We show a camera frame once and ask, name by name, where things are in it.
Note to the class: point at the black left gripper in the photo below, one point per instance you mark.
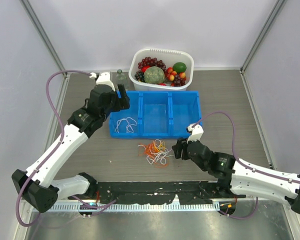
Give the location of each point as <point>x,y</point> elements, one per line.
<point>124,100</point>

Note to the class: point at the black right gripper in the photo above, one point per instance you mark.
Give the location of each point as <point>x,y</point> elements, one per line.
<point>181,144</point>

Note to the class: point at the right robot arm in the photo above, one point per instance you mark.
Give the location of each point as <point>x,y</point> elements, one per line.
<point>242,178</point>

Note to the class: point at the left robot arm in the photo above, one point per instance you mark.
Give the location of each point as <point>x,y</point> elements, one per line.
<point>37,185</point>

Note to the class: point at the clear glass bottle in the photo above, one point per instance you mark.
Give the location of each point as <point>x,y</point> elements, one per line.
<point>121,79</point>

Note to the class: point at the left blue bin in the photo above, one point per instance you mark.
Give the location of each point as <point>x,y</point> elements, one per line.
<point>124,123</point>

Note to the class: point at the dark grape bunch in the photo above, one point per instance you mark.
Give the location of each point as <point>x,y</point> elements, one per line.
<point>139,76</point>

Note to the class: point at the green melon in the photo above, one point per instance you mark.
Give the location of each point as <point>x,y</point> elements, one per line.
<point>154,75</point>

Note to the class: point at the right blue bin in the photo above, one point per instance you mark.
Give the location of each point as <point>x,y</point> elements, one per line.
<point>185,110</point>

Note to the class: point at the red grape bunch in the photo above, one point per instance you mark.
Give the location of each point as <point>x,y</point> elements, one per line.
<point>151,62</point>

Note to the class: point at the red yellow peaches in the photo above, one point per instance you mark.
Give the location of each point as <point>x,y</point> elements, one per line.
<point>175,79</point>

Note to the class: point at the white plastic basket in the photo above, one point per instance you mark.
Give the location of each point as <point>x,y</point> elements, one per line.
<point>169,57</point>

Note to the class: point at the green mango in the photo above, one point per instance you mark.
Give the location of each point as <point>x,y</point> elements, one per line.
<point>179,67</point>

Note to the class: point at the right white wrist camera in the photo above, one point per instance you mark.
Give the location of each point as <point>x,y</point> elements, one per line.
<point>196,131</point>

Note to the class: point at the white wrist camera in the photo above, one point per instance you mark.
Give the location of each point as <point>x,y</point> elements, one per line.
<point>196,131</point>
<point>103,78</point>

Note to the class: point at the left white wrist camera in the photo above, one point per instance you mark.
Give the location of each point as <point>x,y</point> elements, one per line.
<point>103,78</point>

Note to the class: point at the white slotted cable duct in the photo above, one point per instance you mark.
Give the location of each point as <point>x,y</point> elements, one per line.
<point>75,206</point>

